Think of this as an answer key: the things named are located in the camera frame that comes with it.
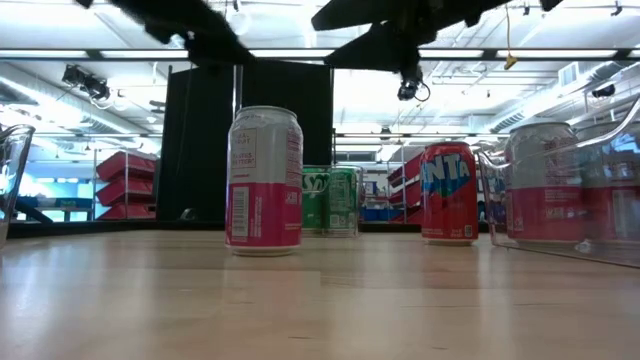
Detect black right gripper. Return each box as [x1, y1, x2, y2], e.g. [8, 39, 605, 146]
[310, 0, 501, 74]

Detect blue storage bins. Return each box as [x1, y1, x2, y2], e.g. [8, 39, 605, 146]
[360, 207, 406, 224]

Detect pink white Spindrift can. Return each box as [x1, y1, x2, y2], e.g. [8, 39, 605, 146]
[224, 104, 305, 258]

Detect red Fanta strawberry can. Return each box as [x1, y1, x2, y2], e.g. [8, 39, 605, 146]
[418, 140, 480, 247]

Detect clear plastic bin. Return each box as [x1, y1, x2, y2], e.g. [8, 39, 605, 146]
[0, 123, 36, 250]
[476, 94, 640, 270]
[299, 164, 365, 239]

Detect black folding partition screen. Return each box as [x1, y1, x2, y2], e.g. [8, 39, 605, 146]
[155, 58, 335, 224]

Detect metal overhead frame beam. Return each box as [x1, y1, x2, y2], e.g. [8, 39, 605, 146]
[0, 47, 640, 63]

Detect black overhead camera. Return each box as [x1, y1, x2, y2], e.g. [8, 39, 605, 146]
[397, 67, 432, 103]

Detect metal frame post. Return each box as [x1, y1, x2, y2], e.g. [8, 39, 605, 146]
[399, 144, 407, 224]
[232, 62, 245, 108]

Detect yellow hanging tag cord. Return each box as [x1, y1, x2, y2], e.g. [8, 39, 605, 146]
[503, 0, 519, 72]

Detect red white Spindrift can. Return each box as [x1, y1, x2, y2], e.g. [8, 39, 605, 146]
[503, 121, 585, 245]

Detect red storage bin rack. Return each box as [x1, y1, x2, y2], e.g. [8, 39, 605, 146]
[94, 149, 160, 221]
[387, 149, 424, 225]

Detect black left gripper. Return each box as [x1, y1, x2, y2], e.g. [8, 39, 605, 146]
[107, 0, 256, 66]

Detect green Sprite can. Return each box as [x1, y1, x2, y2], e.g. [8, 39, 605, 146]
[301, 167, 332, 235]
[327, 167, 360, 236]

